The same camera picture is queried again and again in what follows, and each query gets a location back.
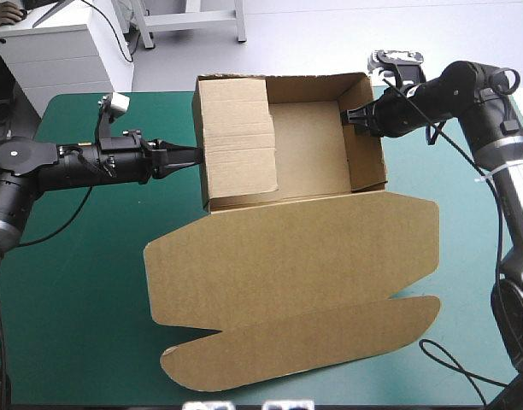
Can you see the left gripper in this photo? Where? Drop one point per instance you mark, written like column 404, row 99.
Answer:
column 125, row 160

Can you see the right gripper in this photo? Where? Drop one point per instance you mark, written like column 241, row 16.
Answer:
column 404, row 111

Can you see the brown cardboard box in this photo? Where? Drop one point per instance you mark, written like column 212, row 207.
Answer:
column 287, row 256

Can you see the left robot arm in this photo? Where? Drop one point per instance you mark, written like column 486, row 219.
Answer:
column 18, row 156

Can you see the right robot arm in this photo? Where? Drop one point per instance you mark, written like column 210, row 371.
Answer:
column 498, row 128

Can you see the white drawer cabinet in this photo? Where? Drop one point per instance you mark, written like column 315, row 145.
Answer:
column 60, row 60

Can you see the person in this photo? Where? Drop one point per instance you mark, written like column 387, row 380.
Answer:
column 5, row 13

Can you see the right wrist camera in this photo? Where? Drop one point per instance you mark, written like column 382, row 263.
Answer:
column 396, row 62

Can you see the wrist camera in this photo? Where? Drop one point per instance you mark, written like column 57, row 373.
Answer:
column 396, row 62
column 118, row 104

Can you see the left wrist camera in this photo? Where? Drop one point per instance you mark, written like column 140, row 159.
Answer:
column 118, row 104

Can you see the white table frame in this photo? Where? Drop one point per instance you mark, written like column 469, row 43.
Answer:
column 193, row 19

